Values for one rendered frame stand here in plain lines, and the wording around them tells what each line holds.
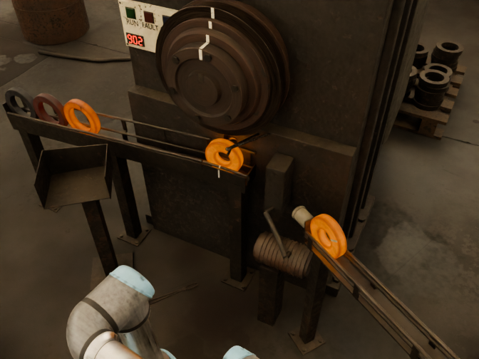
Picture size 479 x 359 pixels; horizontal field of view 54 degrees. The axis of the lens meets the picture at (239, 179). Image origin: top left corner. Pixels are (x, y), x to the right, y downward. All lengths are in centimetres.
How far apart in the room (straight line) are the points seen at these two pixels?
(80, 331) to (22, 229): 172
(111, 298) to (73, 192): 91
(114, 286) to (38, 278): 140
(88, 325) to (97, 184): 96
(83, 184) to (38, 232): 79
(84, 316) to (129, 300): 11
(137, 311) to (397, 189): 201
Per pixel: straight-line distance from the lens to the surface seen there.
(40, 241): 272
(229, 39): 148
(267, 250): 181
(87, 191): 199
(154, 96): 197
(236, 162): 182
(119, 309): 117
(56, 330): 236
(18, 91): 244
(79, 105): 217
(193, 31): 153
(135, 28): 189
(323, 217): 159
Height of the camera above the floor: 193
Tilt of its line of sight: 43 degrees down
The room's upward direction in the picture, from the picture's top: straight up
